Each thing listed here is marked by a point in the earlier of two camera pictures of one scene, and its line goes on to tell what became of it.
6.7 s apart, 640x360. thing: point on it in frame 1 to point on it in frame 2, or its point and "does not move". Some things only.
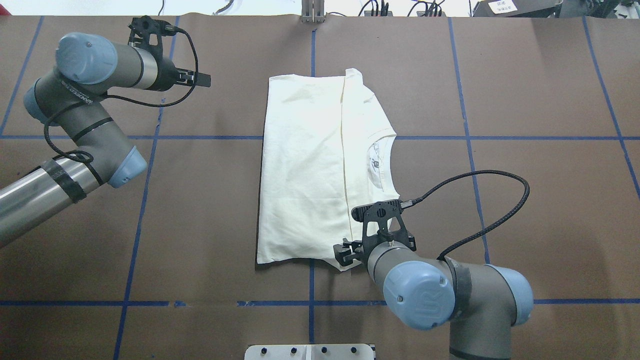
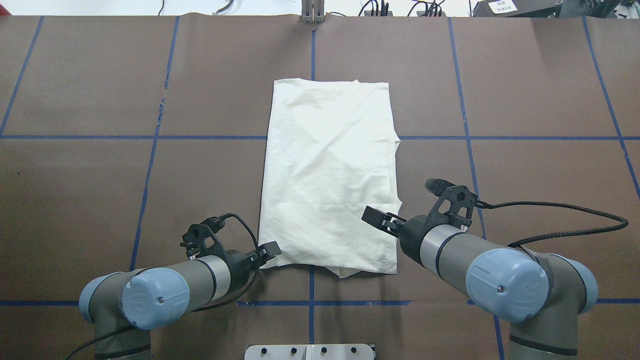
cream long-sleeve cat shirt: x=327 y=147 does not move
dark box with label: x=517 y=8 does not move
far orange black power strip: x=368 y=13 does not move
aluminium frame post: x=313 y=11 does not move
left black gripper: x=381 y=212 to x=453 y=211
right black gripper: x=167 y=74 to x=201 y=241
